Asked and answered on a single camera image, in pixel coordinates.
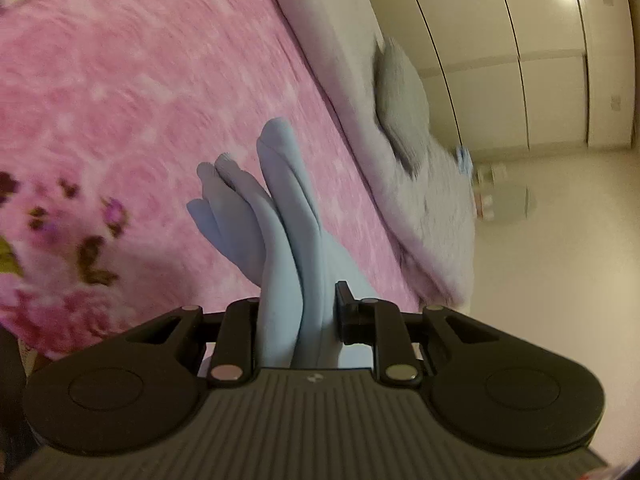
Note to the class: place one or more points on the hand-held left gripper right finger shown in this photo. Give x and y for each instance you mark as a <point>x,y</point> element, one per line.
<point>345,312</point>

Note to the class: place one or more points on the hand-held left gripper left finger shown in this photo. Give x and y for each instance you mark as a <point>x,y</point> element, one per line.
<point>245,312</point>

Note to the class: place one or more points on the light blue sweatshirt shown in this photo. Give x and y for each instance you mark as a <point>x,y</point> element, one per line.
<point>285,240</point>

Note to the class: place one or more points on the striped folded quilt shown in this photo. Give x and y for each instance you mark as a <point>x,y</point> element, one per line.
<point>440,210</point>

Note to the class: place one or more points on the small light blue cloth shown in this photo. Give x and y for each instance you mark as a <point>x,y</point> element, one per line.
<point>465,160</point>

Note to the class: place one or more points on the white holder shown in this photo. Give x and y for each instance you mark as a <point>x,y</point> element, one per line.
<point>487,177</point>

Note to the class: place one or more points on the grey pillow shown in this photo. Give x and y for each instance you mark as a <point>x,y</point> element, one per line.
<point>400,95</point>

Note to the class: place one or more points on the pink floral blanket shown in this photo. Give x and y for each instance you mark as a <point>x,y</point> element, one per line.
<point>125,85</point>

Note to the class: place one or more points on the cream wardrobe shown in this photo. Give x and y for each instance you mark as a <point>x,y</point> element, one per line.
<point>550,60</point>

